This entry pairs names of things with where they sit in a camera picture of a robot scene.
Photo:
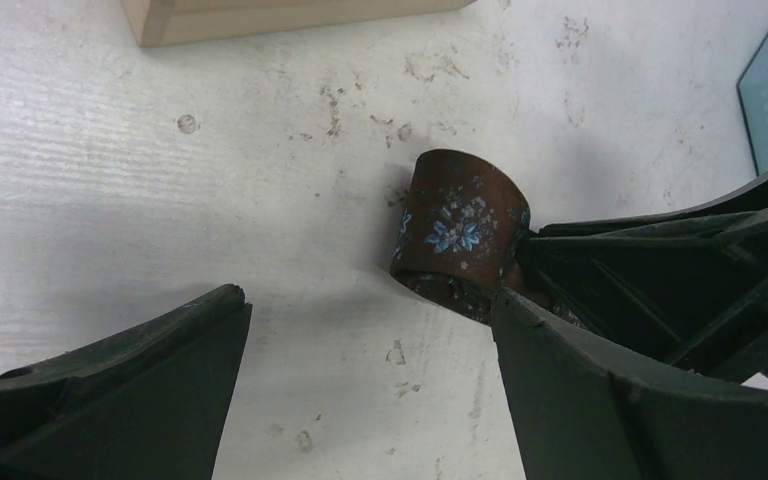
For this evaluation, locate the wooden compartment tray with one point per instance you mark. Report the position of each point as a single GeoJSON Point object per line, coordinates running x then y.
{"type": "Point", "coordinates": [158, 23]}

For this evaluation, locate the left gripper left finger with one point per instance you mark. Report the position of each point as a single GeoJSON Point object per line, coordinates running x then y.
{"type": "Point", "coordinates": [150, 402]}

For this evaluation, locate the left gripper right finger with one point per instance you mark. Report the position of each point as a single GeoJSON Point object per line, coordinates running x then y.
{"type": "Point", "coordinates": [584, 407]}

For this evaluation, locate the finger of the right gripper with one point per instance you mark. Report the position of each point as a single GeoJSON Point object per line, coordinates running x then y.
{"type": "Point", "coordinates": [691, 293]}
{"type": "Point", "coordinates": [751, 197]}

